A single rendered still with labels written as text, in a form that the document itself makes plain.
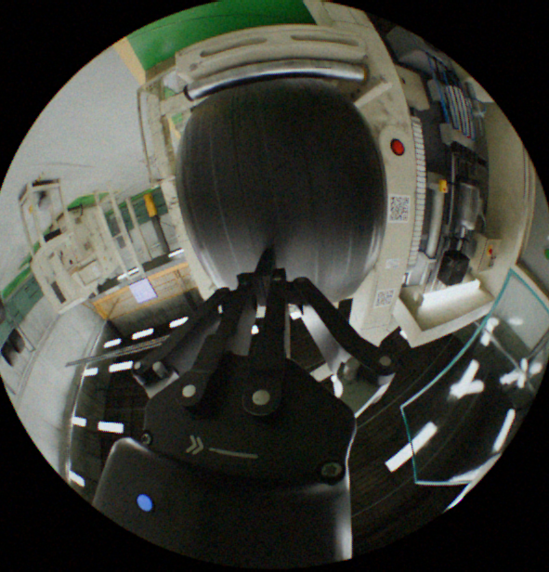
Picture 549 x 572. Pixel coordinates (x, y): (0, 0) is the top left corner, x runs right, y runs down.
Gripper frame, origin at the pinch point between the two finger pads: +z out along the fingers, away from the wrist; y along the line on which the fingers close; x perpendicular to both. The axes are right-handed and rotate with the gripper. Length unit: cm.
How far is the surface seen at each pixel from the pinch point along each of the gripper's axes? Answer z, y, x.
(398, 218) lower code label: 23.6, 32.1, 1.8
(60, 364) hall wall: 26, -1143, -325
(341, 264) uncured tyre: 4.3, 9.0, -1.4
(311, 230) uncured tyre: 2.7, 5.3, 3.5
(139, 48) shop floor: 37, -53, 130
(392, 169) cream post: 21.7, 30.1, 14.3
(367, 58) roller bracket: 8.8, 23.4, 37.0
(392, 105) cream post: 19.0, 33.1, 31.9
